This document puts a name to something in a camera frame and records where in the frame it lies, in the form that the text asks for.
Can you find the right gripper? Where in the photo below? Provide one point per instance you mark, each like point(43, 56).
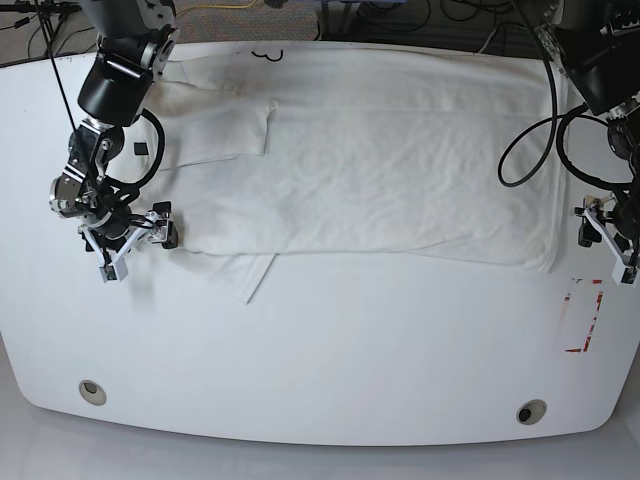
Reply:
point(116, 234)

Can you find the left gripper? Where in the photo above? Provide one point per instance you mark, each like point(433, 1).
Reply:
point(601, 221)

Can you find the white printed T-shirt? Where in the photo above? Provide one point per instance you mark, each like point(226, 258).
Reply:
point(348, 150)

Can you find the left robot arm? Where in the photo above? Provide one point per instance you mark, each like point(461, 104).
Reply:
point(595, 45)

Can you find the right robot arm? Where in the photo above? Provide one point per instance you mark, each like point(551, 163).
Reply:
point(135, 40)

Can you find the red tape rectangle marking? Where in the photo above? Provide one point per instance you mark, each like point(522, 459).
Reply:
point(579, 314)

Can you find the black tripod stand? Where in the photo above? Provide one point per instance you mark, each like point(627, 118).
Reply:
point(27, 27)

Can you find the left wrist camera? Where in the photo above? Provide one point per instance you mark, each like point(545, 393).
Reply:
point(625, 275)

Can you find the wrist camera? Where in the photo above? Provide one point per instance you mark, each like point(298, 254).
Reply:
point(114, 272)
point(625, 275)

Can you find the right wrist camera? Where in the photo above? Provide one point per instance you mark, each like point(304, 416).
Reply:
point(114, 272)

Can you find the left table cable grommet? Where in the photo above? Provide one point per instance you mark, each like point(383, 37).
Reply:
point(92, 393)

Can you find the table cable grommet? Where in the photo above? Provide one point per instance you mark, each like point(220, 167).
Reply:
point(92, 393)
point(531, 412)

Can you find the right table cable grommet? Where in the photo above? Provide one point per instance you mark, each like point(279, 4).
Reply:
point(531, 412)

